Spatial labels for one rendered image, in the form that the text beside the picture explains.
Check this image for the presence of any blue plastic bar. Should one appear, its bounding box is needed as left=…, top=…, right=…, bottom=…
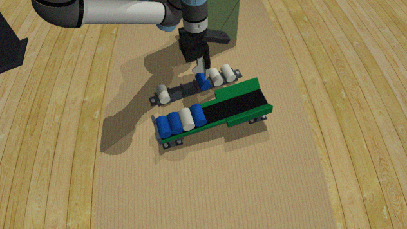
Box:
left=189, top=104, right=207, bottom=127
left=156, top=116, right=172, bottom=138
left=167, top=112, right=183, bottom=134
left=195, top=73, right=211, bottom=91

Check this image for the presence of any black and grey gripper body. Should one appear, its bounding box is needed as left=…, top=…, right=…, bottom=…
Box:
left=178, top=27, right=209, bottom=63

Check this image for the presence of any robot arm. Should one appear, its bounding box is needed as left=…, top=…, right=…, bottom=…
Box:
left=31, top=0, right=231, bottom=44

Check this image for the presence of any dark grey slotted rack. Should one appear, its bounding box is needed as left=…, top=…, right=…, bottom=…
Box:
left=167, top=72, right=230, bottom=104

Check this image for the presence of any white cylinder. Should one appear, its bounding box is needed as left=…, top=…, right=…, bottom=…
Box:
left=178, top=108, right=195, bottom=131
left=220, top=64, right=236, bottom=82
left=209, top=68, right=223, bottom=86
left=156, top=84, right=170, bottom=104

